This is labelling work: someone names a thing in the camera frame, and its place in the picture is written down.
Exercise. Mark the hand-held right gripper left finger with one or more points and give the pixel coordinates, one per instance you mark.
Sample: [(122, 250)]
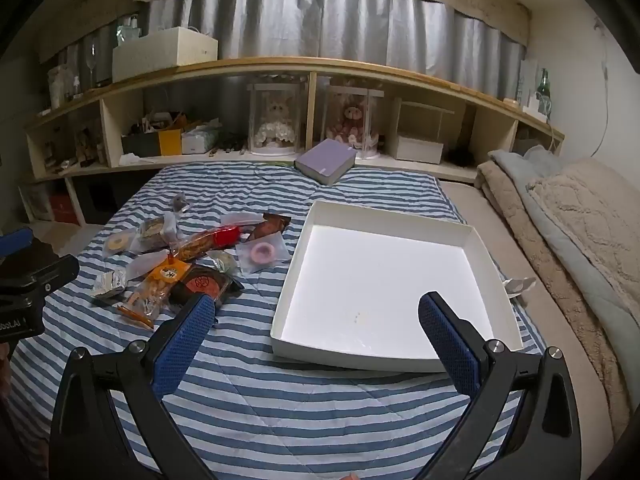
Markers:
[(185, 340)]

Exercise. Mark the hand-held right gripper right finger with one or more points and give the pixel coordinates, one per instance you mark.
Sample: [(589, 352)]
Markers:
[(450, 345)]

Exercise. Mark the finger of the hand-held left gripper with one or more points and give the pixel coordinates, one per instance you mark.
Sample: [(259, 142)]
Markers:
[(15, 242), (50, 272)]

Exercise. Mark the dark red mooncake packet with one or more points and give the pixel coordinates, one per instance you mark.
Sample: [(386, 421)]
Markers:
[(202, 284)]

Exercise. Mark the white and green snack packet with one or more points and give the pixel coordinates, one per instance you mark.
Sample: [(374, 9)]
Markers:
[(110, 285)]

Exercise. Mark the orange snack packet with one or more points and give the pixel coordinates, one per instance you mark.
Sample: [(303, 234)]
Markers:
[(160, 280)]

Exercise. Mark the yellow round pastry packet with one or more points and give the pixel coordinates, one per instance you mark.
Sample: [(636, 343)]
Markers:
[(119, 243)]

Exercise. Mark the green pastry clear packet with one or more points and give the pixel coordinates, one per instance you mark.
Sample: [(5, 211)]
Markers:
[(222, 261)]

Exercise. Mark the white cardboard box tray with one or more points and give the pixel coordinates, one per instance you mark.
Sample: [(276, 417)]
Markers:
[(380, 280)]

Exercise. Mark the long red snack packet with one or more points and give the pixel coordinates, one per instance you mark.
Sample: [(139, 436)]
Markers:
[(215, 239)]

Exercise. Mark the brown cake clear packet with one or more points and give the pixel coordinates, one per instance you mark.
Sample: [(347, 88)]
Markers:
[(152, 232)]

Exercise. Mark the pink pastry clear packet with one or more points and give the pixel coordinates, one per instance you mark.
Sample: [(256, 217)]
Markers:
[(262, 254)]

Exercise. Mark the small dark candy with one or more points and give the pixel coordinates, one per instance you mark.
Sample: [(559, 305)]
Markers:
[(180, 204)]

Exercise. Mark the dark brown snack packet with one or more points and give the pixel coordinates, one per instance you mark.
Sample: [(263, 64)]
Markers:
[(270, 225)]

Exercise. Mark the red storage box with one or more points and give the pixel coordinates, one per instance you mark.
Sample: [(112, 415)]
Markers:
[(62, 207)]

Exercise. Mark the clear plastic wrapper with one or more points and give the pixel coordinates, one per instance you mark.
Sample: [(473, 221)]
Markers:
[(517, 286)]

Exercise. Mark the beige bed sheet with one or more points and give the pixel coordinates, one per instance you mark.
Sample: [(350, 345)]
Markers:
[(560, 320)]

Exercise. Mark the blue striped blanket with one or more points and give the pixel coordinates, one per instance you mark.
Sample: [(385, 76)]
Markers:
[(300, 410)]

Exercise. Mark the white tissue paper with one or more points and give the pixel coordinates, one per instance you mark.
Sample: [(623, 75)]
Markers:
[(135, 159)]

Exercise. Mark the beige fleece blanket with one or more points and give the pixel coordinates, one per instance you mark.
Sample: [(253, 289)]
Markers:
[(525, 220)]

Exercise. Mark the dark green box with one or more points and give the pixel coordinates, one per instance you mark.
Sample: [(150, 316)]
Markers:
[(140, 145)]

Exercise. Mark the clear plastic jar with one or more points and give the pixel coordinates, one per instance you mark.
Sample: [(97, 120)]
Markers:
[(57, 87)]

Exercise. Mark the yellow box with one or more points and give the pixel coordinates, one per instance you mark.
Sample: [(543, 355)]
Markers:
[(171, 142)]

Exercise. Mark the black fluffy ball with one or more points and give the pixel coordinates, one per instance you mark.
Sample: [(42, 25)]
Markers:
[(462, 156)]

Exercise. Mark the pile of papers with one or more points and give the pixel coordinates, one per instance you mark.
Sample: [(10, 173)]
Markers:
[(165, 121)]

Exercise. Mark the white storage box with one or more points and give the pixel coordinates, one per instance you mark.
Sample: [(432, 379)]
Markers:
[(419, 150)]

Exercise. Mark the tissue box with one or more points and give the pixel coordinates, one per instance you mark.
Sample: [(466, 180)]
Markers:
[(200, 142)]

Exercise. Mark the green plastic strip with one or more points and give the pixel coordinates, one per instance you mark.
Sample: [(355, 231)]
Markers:
[(280, 164)]

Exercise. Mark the pile of dark trinkets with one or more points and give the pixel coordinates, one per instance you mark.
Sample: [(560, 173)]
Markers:
[(230, 144)]

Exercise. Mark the cream knitted blanket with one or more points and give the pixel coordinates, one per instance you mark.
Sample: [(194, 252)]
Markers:
[(590, 200)]

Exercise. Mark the wine glass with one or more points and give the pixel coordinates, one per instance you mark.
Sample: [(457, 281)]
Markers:
[(92, 55)]

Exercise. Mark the purple hardcover book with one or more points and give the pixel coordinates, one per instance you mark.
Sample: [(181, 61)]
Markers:
[(325, 157)]

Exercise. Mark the white wooden rack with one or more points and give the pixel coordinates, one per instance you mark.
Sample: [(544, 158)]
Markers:
[(400, 125)]

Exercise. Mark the cream bear doll case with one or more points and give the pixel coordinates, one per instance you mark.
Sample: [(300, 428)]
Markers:
[(274, 120)]

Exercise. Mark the white gift box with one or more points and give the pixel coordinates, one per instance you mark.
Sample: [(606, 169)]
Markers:
[(165, 55)]

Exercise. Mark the teal gift bag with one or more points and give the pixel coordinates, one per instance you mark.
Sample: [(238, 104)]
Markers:
[(127, 30)]

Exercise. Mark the red bear doll case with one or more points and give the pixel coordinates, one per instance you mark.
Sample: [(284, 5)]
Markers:
[(352, 122)]

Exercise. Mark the white patterned box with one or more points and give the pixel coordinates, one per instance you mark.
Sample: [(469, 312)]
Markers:
[(537, 109)]

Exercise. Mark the white card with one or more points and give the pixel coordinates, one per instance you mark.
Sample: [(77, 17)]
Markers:
[(527, 80)]

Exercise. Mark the green glass bottle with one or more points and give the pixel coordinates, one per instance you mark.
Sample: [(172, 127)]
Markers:
[(543, 85)]

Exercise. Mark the wooden shelf unit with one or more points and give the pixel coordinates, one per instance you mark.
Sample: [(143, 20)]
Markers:
[(310, 62)]

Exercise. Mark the silver grey curtain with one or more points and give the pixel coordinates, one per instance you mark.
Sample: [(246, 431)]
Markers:
[(325, 20)]

